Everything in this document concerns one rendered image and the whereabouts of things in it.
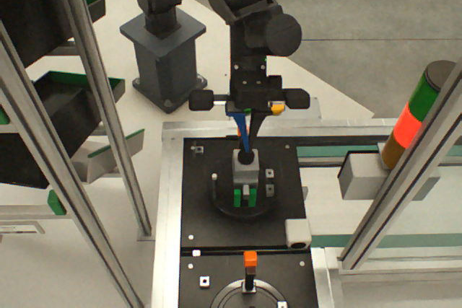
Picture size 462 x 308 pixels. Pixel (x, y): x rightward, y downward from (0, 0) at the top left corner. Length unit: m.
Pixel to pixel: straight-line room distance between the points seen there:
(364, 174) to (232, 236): 0.32
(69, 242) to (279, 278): 0.45
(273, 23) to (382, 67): 2.04
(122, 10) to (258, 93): 0.90
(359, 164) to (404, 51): 2.16
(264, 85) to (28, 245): 0.63
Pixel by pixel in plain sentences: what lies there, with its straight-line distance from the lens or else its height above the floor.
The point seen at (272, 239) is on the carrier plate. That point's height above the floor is 0.97.
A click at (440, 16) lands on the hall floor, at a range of 3.10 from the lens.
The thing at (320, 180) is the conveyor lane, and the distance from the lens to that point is 0.98.
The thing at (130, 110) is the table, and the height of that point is 0.86.
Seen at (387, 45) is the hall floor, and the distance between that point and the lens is 2.76.
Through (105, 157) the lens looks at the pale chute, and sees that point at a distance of 0.72.
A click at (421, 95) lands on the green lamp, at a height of 1.39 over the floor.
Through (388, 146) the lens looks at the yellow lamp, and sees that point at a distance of 0.60.
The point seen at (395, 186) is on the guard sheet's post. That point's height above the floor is 1.25.
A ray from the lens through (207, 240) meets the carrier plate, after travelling 0.84.
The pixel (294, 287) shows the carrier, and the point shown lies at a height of 0.97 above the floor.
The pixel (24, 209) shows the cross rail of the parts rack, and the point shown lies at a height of 1.31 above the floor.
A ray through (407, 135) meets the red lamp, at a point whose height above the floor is 1.33.
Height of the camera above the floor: 1.75
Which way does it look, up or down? 55 degrees down
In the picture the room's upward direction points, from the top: 2 degrees clockwise
